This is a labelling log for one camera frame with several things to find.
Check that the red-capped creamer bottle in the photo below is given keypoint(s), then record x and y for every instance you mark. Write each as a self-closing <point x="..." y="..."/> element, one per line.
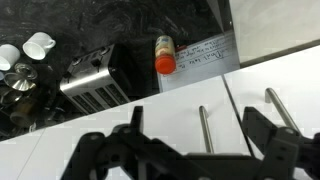
<point x="165" y="62"/>

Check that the white handwritten paper notice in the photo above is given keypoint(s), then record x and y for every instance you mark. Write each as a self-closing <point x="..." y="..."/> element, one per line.
<point x="203" y="60"/>

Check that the white mug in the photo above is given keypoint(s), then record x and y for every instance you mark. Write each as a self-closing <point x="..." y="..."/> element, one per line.
<point x="9" y="55"/>
<point x="38" y="45"/>

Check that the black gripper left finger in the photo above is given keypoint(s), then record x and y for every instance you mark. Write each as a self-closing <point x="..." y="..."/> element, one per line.
<point x="126" y="147"/>

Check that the steel handle of door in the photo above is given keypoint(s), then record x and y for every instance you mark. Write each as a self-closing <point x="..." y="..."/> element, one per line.
<point x="272" y="97"/>

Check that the white cupboard door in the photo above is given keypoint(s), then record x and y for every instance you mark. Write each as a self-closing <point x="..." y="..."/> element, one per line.
<point x="172" y="117"/>
<point x="295" y="78"/>

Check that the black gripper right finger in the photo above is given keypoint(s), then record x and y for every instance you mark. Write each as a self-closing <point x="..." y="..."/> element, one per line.
<point x="284" y="148"/>

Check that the steel four-slot toaster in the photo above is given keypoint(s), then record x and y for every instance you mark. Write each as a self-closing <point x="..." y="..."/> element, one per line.
<point x="104" y="78"/>

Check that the steel funnel basket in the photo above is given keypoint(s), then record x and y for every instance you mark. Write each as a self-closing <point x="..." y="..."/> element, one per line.
<point x="19" y="82"/>

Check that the steel handle right-centre door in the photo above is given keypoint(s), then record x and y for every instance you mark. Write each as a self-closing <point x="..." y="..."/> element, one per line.
<point x="206" y="131"/>

